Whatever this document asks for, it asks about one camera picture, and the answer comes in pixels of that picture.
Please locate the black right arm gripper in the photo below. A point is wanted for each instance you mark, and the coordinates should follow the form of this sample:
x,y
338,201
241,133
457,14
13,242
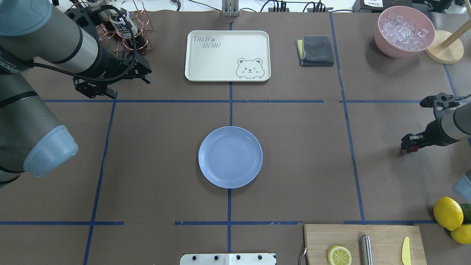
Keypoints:
x,y
433,131

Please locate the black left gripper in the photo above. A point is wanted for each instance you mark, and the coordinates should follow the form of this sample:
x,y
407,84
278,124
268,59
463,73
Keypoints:
x,y
109,63

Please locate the blue round plate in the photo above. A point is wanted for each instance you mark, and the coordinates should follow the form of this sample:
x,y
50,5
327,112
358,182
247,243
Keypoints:
x,y
230,157

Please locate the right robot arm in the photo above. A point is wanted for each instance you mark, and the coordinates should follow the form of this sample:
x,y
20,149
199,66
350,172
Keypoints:
x,y
311,144

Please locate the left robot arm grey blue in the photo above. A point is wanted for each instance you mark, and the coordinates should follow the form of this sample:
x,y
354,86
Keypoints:
x,y
90,46

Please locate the front dark drink bottle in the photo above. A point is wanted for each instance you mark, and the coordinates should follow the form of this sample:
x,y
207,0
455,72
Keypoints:
x,y
124,24

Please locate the yellow whole lemon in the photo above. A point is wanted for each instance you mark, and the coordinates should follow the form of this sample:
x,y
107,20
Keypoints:
x,y
448,213

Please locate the green lime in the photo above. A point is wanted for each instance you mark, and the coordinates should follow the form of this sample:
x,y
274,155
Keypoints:
x,y
466,209

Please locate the wooden paper towel stand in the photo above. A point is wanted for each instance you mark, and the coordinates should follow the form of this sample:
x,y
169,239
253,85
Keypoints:
x,y
446,47

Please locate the cream bear tray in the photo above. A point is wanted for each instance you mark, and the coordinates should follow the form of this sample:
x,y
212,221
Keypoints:
x,y
227,56

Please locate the pink bowl with ice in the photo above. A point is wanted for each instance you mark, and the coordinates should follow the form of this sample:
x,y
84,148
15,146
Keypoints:
x,y
403,31

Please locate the wooden cutting board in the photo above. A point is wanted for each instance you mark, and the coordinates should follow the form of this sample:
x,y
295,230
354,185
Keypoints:
x,y
385,243

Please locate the yellow plastic knife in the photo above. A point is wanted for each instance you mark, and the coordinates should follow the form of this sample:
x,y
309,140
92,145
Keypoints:
x,y
405,251

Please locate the grey folded cloth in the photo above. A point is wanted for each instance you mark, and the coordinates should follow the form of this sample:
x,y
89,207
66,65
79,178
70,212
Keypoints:
x,y
315,51

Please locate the half lemon slice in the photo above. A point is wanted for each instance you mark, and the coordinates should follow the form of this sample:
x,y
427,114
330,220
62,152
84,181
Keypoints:
x,y
339,255

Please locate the copper wire bottle rack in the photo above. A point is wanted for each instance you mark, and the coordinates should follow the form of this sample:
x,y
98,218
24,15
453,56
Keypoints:
x,y
94,16

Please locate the aluminium frame post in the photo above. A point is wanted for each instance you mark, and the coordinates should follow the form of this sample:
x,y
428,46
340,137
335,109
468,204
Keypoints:
x,y
230,8

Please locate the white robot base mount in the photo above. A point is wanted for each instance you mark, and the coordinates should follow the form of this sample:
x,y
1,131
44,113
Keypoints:
x,y
229,259

